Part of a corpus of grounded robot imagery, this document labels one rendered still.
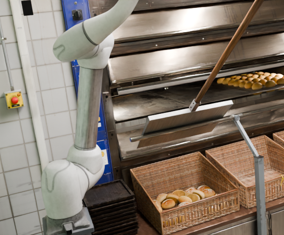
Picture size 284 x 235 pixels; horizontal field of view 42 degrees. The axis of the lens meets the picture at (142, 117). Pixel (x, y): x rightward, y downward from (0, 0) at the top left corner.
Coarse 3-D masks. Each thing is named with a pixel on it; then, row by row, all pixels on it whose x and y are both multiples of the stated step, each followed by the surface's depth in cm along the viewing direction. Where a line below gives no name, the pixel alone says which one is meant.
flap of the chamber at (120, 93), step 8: (272, 64) 268; (280, 64) 270; (232, 72) 257; (240, 72) 259; (184, 80) 245; (192, 80) 247; (200, 80) 249; (136, 88) 234; (144, 88) 236; (152, 88) 238; (112, 96) 244
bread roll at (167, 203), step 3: (165, 201) 248; (168, 201) 248; (171, 201) 249; (174, 201) 251; (162, 204) 248; (165, 204) 247; (168, 204) 247; (171, 204) 248; (174, 204) 249; (162, 207) 248; (165, 207) 247; (168, 207) 247; (171, 207) 249
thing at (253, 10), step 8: (256, 0) 145; (256, 8) 148; (248, 16) 152; (248, 24) 155; (240, 32) 159; (232, 40) 164; (232, 48) 168; (224, 56) 173; (216, 64) 180; (216, 72) 183; (208, 80) 190; (208, 88) 195; (200, 96) 201
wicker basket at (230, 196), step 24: (144, 168) 258; (168, 168) 264; (192, 168) 271; (216, 168) 254; (144, 192) 234; (168, 192) 263; (216, 192) 260; (168, 216) 218; (192, 216) 225; (216, 216) 231
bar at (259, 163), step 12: (264, 108) 245; (276, 108) 248; (216, 120) 233; (228, 120) 237; (156, 132) 220; (168, 132) 222; (240, 132) 235; (252, 144) 228; (264, 192) 228; (264, 204) 229; (264, 216) 231; (264, 228) 233
